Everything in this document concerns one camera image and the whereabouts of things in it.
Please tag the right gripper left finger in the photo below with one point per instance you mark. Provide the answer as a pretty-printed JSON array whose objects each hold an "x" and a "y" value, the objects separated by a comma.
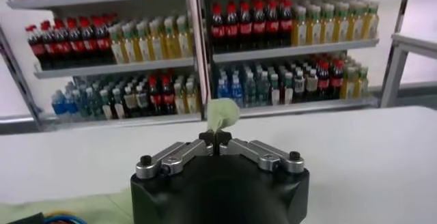
[{"x": 177, "y": 157}]

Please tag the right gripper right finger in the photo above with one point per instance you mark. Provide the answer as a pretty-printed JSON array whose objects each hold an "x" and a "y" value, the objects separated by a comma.
[{"x": 263, "y": 157}]

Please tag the light green t-shirt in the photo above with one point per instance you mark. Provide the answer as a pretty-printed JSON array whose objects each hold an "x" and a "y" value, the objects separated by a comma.
[{"x": 222, "y": 112}]

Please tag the small red cap cola bottle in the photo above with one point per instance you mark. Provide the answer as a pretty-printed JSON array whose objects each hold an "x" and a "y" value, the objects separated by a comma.
[
  {"x": 323, "y": 82},
  {"x": 168, "y": 98},
  {"x": 155, "y": 99},
  {"x": 336, "y": 81}
]

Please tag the small dark bottle white label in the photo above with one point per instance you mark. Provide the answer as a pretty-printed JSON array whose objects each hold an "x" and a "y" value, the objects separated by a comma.
[
  {"x": 119, "y": 108},
  {"x": 275, "y": 92},
  {"x": 107, "y": 109},
  {"x": 288, "y": 90}
]

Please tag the small green water bottle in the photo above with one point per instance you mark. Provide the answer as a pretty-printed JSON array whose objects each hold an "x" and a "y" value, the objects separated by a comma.
[
  {"x": 263, "y": 89},
  {"x": 84, "y": 104},
  {"x": 250, "y": 90},
  {"x": 96, "y": 104}
]

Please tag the small blue drink bottle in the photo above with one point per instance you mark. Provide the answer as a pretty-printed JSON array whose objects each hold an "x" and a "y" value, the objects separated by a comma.
[
  {"x": 223, "y": 90},
  {"x": 72, "y": 105},
  {"x": 59, "y": 106},
  {"x": 236, "y": 92}
]

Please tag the metal shelf rack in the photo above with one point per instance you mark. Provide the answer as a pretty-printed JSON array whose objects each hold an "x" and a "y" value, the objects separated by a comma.
[
  {"x": 293, "y": 50},
  {"x": 112, "y": 68}
]

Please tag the yellow drink bottle green cap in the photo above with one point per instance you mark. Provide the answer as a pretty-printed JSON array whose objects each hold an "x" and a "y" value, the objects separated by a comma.
[
  {"x": 183, "y": 41},
  {"x": 144, "y": 46},
  {"x": 372, "y": 24},
  {"x": 340, "y": 27},
  {"x": 355, "y": 25},
  {"x": 157, "y": 44},
  {"x": 170, "y": 42},
  {"x": 327, "y": 28},
  {"x": 299, "y": 30},
  {"x": 313, "y": 29},
  {"x": 117, "y": 49},
  {"x": 130, "y": 48}
]

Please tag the white metal frame table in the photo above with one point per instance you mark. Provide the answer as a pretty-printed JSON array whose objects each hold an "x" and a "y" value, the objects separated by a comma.
[{"x": 392, "y": 75}]

